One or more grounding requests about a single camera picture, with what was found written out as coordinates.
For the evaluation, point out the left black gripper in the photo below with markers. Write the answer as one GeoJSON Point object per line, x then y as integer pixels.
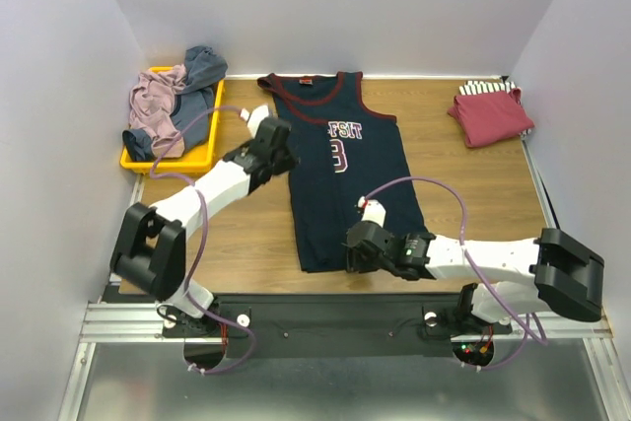
{"type": "Point", "coordinates": [290, 166]}

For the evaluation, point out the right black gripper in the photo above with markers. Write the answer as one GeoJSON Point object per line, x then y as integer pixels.
{"type": "Point", "coordinates": [362, 247]}

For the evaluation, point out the navy basketball jersey tank top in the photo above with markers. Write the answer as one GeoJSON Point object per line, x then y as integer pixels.
{"type": "Point", "coordinates": [344, 151]}

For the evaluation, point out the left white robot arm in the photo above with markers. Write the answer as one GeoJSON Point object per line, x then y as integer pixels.
{"type": "Point", "coordinates": [150, 250]}

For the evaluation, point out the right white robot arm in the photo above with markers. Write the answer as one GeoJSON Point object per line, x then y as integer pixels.
{"type": "Point", "coordinates": [553, 272]}

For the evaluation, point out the grey-blue tank top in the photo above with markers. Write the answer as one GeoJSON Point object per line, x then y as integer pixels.
{"type": "Point", "coordinates": [204, 69]}

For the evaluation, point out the pink tank top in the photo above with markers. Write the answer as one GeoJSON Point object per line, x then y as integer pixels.
{"type": "Point", "coordinates": [151, 128]}

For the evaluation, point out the folded red tank top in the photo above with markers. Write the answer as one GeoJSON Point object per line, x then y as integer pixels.
{"type": "Point", "coordinates": [490, 118]}

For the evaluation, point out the folded striped tank top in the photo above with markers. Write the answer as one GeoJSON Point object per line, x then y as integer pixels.
{"type": "Point", "coordinates": [485, 88]}

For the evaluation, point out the yellow plastic tray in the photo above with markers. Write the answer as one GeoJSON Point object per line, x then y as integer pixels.
{"type": "Point", "coordinates": [196, 160]}

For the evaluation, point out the right silver knob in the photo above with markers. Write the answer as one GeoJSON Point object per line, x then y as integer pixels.
{"type": "Point", "coordinates": [431, 319]}

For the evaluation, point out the left white knob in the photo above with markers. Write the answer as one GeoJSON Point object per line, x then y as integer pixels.
{"type": "Point", "coordinates": [243, 320]}

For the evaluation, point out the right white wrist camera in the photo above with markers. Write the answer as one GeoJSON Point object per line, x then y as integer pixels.
{"type": "Point", "coordinates": [371, 211]}

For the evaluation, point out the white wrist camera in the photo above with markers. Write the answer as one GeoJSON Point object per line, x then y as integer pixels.
{"type": "Point", "coordinates": [371, 211]}
{"type": "Point", "coordinates": [253, 118]}

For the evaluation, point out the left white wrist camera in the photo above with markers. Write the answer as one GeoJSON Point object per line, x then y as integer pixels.
{"type": "Point", "coordinates": [253, 118]}

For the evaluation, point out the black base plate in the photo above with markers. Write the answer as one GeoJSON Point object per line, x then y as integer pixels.
{"type": "Point", "coordinates": [352, 325]}

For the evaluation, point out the aluminium frame rail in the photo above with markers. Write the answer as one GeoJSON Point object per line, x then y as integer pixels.
{"type": "Point", "coordinates": [124, 368]}

